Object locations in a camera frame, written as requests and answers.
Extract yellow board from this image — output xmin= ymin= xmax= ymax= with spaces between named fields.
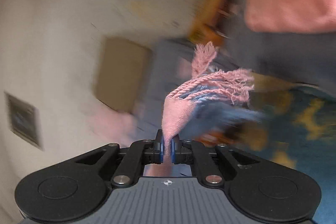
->
xmin=189 ymin=0 xmax=231 ymax=42

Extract grey printed sofa cover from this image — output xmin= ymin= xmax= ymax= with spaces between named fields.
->
xmin=136 ymin=22 xmax=336 ymax=135

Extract tan headrest cushion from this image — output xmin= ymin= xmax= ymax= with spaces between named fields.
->
xmin=93 ymin=36 xmax=153 ymax=113

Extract wooden picture frame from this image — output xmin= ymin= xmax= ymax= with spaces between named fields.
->
xmin=4 ymin=91 xmax=44 ymax=151

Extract blue pink fringed scarf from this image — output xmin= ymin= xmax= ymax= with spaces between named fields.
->
xmin=143 ymin=42 xmax=265 ymax=177

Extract blue floral quilted mat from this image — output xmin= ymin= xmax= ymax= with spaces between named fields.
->
xmin=236 ymin=74 xmax=336 ymax=214

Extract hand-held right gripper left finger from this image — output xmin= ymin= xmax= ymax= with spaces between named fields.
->
xmin=75 ymin=129 xmax=164 ymax=187

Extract pink plush toy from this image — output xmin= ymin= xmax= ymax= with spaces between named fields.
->
xmin=87 ymin=106 xmax=137 ymax=140

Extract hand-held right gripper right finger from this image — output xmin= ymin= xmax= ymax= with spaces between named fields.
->
xmin=171 ymin=135 xmax=263 ymax=186

